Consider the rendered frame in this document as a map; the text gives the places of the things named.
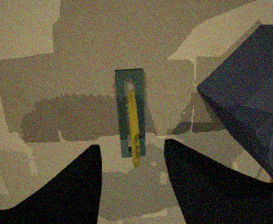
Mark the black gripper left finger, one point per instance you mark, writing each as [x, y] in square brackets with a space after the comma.
[72, 197]

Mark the dark green rectangular holder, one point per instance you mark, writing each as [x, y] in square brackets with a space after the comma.
[120, 76]

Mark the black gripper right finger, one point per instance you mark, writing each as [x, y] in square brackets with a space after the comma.
[211, 193]

